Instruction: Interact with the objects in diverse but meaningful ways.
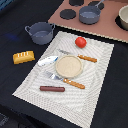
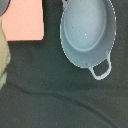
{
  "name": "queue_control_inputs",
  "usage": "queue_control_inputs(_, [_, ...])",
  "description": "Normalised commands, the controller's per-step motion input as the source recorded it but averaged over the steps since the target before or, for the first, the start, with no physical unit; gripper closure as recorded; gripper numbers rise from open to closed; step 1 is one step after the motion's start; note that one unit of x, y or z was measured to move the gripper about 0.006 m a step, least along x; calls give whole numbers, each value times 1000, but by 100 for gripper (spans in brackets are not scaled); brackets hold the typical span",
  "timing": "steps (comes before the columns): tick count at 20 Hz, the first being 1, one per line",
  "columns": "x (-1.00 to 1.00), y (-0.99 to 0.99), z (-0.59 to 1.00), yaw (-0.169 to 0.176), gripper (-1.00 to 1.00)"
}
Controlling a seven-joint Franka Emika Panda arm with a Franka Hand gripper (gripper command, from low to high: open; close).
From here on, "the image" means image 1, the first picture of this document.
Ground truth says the white and blue fish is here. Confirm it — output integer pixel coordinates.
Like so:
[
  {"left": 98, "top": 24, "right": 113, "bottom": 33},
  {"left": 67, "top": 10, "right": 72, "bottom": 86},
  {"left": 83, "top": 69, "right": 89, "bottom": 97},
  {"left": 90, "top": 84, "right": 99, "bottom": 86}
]
[{"left": 38, "top": 56, "right": 58, "bottom": 66}]

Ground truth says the red tomato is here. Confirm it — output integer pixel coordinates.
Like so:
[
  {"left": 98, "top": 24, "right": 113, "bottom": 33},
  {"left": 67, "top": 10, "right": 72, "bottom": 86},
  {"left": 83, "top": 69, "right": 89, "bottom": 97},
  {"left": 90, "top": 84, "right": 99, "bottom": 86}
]
[{"left": 75, "top": 37, "right": 87, "bottom": 48}]

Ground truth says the grey two-handled pot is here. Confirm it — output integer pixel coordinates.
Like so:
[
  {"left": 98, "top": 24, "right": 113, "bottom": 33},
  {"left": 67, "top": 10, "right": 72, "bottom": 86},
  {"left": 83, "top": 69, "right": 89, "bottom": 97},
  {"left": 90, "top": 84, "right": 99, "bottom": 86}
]
[{"left": 25, "top": 22, "right": 55, "bottom": 45}]

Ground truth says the yellow bread loaf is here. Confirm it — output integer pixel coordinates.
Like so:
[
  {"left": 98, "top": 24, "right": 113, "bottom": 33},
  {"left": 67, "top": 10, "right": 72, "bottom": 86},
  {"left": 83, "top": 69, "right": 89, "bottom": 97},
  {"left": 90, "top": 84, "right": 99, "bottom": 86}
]
[{"left": 13, "top": 51, "right": 35, "bottom": 64}]

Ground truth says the beige round plate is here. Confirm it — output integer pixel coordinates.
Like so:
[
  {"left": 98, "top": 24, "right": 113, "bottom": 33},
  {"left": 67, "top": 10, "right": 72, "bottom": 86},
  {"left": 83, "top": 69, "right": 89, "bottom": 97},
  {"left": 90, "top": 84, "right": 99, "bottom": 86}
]
[{"left": 55, "top": 55, "right": 83, "bottom": 78}]

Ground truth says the brown sausage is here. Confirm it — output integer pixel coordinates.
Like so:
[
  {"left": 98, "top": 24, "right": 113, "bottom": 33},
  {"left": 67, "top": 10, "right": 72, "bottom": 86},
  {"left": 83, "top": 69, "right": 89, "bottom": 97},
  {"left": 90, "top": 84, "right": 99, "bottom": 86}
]
[{"left": 40, "top": 86, "right": 65, "bottom": 92}]

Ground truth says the white woven placemat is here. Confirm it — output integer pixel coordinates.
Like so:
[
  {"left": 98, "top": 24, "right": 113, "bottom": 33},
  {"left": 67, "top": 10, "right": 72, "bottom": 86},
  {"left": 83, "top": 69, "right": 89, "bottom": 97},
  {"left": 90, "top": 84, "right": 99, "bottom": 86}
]
[{"left": 13, "top": 31, "right": 114, "bottom": 128}]

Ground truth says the black burner disc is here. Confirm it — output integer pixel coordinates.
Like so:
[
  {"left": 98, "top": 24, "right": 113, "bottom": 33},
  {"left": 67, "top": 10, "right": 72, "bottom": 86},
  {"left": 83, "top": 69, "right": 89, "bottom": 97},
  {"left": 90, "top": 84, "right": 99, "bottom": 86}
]
[
  {"left": 60, "top": 9, "right": 76, "bottom": 20},
  {"left": 69, "top": 0, "right": 84, "bottom": 6}
]

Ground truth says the brown stove top board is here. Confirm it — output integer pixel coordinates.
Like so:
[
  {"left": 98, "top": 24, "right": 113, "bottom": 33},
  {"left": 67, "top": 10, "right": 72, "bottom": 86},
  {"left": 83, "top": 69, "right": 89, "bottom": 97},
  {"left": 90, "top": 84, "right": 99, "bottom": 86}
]
[{"left": 48, "top": 0, "right": 128, "bottom": 43}]

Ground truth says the black rear burner disc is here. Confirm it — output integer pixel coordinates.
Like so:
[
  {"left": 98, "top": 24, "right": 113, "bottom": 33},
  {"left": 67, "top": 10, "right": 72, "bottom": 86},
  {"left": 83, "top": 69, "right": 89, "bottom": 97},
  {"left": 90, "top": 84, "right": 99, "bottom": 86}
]
[{"left": 69, "top": 0, "right": 84, "bottom": 6}]

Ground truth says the black burner under saucepan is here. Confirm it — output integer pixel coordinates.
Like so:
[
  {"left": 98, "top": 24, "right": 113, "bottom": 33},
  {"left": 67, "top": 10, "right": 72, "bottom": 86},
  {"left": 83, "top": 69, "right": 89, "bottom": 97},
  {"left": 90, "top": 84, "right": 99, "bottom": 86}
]
[{"left": 88, "top": 1, "right": 104, "bottom": 10}]

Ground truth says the beige bowl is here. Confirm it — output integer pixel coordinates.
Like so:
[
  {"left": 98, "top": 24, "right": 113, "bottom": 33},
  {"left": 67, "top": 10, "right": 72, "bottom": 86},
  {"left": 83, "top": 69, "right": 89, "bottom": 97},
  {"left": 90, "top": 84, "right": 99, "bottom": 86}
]
[{"left": 119, "top": 5, "right": 128, "bottom": 30}]

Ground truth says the knife with wooden handle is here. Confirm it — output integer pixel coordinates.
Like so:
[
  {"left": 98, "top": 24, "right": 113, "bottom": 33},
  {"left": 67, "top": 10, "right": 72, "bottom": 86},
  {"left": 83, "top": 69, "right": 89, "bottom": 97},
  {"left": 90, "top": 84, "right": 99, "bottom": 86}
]
[{"left": 58, "top": 49, "right": 97, "bottom": 63}]

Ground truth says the fork with wooden handle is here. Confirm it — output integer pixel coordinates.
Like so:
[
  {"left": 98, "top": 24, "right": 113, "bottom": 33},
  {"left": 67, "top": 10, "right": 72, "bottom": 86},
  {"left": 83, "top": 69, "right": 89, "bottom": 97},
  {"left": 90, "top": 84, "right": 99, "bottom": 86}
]
[{"left": 44, "top": 71, "right": 85, "bottom": 89}]

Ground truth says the grey saucepan with handle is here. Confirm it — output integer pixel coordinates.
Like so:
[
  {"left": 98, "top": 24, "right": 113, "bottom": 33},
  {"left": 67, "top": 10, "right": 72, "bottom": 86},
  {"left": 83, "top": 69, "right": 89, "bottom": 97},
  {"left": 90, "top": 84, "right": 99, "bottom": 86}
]
[{"left": 79, "top": 5, "right": 101, "bottom": 25}]

